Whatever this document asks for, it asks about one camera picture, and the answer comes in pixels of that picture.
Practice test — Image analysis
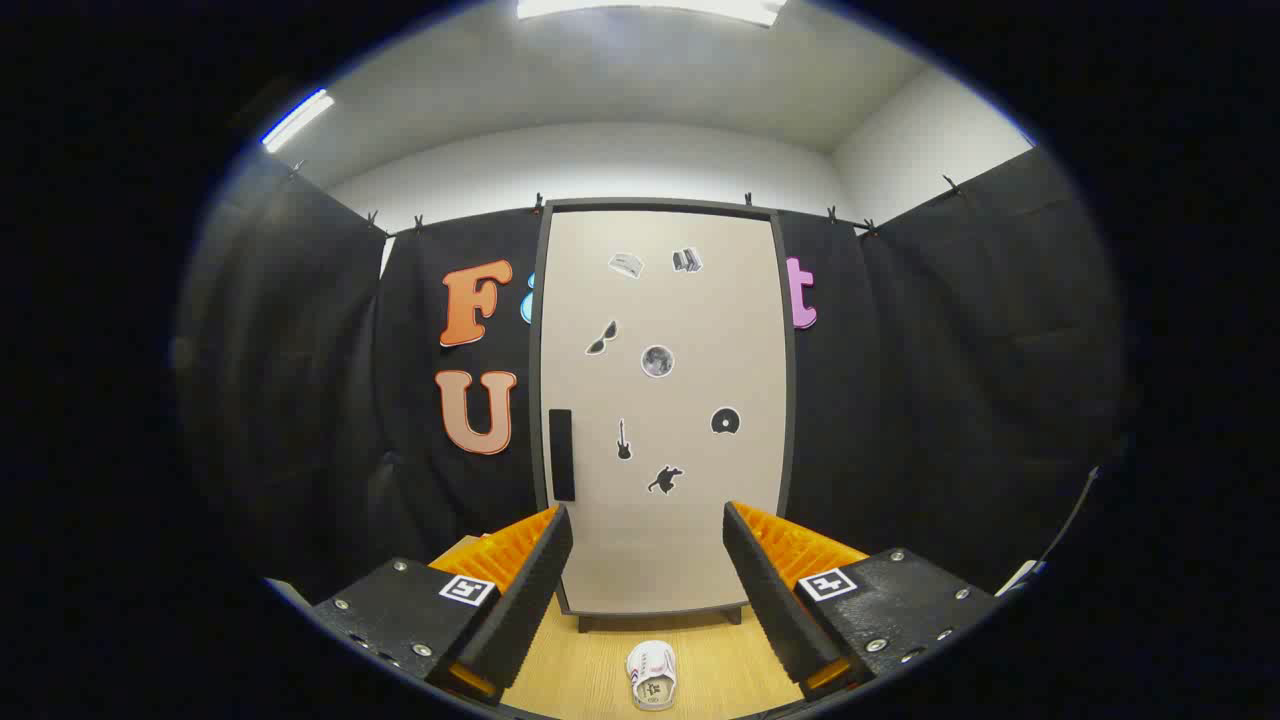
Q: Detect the black door handle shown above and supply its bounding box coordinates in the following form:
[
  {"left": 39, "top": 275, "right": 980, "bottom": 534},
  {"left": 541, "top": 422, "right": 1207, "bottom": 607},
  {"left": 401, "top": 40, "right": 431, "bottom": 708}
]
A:
[{"left": 549, "top": 409, "right": 576, "bottom": 502}]

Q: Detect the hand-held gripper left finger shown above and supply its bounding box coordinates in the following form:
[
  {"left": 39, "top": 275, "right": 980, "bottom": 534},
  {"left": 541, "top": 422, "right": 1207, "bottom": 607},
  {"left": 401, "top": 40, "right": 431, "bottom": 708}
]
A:
[{"left": 312, "top": 503, "right": 575, "bottom": 706}]

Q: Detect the long ceiling light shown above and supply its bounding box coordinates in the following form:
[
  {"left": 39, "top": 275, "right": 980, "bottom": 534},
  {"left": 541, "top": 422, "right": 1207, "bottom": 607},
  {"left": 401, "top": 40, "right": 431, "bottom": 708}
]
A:
[{"left": 262, "top": 88, "right": 336, "bottom": 154}]

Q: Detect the black backdrop cloth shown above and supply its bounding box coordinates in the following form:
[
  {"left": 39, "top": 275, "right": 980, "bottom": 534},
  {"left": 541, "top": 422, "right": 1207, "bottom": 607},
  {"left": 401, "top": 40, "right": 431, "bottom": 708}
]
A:
[{"left": 175, "top": 145, "right": 1136, "bottom": 601}]

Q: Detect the white shoe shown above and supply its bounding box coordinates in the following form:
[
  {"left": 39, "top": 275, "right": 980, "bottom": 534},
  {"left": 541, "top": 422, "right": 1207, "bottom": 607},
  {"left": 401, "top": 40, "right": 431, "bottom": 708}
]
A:
[{"left": 626, "top": 640, "right": 678, "bottom": 712}]

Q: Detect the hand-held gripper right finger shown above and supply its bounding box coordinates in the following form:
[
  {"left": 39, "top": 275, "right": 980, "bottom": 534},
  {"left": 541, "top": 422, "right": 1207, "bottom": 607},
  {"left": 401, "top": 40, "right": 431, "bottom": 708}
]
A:
[{"left": 722, "top": 500, "right": 1001, "bottom": 703}]

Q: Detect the wide ceiling light panel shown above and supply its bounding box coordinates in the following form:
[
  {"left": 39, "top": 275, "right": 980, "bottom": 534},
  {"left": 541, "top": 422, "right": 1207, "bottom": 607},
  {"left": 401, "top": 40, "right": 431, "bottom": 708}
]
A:
[{"left": 516, "top": 0, "right": 788, "bottom": 27}]

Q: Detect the dark grey shoe cabinet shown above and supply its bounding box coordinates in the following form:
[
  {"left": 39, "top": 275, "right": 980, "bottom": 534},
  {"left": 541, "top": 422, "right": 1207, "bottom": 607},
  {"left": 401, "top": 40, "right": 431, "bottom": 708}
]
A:
[{"left": 528, "top": 198, "right": 798, "bottom": 633}]

